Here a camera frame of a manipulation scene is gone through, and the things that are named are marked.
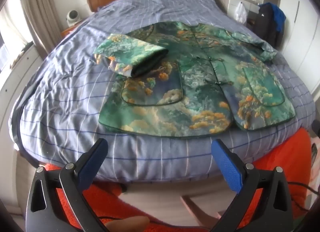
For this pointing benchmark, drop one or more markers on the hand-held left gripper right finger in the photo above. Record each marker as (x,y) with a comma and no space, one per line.
(228,167)

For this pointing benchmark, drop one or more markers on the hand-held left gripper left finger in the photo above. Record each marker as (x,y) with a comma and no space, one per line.
(92,163)

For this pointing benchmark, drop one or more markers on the green floral padded jacket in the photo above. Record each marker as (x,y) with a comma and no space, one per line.
(200,97)

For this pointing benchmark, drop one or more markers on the orange knit clothing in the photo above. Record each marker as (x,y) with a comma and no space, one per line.
(275,147)

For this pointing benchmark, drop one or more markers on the blue checked quilt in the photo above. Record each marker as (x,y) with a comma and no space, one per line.
(75,97)

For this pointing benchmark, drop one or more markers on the white drawer cabinet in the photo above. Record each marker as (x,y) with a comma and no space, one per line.
(22,72)

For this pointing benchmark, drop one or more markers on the wooden nightstand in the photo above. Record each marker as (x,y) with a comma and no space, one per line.
(68,30)

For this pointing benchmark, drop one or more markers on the small white round fan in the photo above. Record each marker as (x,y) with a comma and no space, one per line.
(73,17)

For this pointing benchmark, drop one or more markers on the black hanging jacket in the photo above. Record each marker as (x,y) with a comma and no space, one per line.
(265,24)

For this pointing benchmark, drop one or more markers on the white wardrobe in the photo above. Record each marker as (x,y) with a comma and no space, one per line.
(302,34)

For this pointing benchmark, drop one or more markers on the white plastic bag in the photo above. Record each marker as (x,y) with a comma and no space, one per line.
(240,13)

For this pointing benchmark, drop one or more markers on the blue hanging garment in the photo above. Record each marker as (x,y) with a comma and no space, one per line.
(278,17)

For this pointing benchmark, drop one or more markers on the beige curtain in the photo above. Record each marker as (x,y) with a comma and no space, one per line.
(42,9)

